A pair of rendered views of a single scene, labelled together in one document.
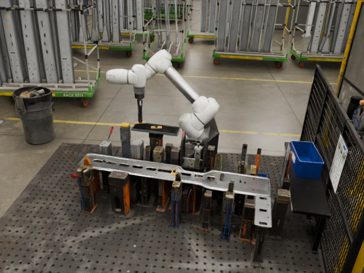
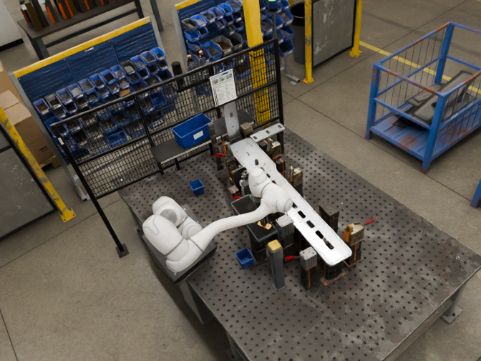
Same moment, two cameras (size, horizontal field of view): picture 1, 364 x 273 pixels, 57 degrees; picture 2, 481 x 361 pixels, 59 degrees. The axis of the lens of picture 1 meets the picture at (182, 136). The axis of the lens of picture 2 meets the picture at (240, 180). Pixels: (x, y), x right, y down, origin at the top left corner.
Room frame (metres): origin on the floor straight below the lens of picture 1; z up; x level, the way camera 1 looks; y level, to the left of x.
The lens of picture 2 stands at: (3.34, 1.65, 3.23)
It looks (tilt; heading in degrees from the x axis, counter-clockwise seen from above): 45 degrees down; 238
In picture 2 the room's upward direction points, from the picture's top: 10 degrees counter-clockwise
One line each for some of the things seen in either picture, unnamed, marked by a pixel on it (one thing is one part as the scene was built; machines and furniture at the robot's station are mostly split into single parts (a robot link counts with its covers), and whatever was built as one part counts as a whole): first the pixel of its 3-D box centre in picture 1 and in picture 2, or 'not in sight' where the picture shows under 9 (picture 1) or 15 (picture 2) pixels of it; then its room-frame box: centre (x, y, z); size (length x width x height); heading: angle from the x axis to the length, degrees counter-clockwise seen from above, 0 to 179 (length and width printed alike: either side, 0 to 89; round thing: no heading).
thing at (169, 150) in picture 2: (303, 173); (203, 135); (2.02, -0.88, 1.02); 0.90 x 0.22 x 0.03; 169
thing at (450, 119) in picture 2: not in sight; (438, 94); (-0.38, -0.12, 0.47); 1.20 x 0.80 x 0.95; 176
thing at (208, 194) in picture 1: (207, 211); (281, 174); (1.78, -0.19, 0.84); 0.11 x 0.08 x 0.29; 169
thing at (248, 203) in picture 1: (247, 220); (265, 155); (1.71, -0.45, 0.84); 0.11 x 0.10 x 0.28; 169
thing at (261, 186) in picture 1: (171, 173); (282, 191); (2.00, 0.07, 1.00); 1.38 x 0.22 x 0.02; 79
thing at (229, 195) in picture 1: (227, 214); (275, 160); (1.72, -0.31, 0.87); 0.12 x 0.09 x 0.35; 169
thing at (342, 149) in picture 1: (339, 163); (222, 87); (1.70, -0.93, 1.30); 0.23 x 0.02 x 0.31; 169
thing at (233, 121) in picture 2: (284, 167); (232, 120); (1.85, -0.67, 1.17); 0.12 x 0.01 x 0.34; 169
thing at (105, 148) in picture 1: (106, 163); (308, 269); (2.28, 0.59, 0.88); 0.11 x 0.10 x 0.36; 169
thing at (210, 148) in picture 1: (209, 171); not in sight; (2.17, -0.22, 0.91); 0.07 x 0.05 x 0.42; 169
